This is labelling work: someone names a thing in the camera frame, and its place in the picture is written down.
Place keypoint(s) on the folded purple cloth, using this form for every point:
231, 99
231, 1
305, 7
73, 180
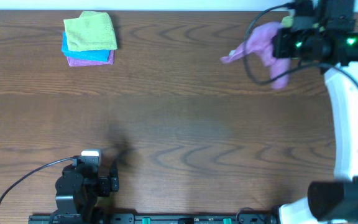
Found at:
74, 62

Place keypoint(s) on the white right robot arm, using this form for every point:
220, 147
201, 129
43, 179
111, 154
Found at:
335, 53

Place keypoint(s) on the crumpled lime green cloth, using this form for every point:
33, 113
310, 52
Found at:
287, 21

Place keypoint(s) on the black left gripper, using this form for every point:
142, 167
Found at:
110, 183

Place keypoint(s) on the purple microfiber cloth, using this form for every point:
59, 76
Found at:
260, 42

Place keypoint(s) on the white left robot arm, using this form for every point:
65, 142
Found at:
80, 186

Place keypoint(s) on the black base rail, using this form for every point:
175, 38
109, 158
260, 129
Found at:
128, 218

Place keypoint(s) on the folded blue cloth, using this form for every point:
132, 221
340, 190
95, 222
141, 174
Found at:
100, 56

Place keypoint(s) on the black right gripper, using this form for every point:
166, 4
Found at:
278, 40

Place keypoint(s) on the folded lime green cloth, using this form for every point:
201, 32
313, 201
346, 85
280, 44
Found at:
90, 31

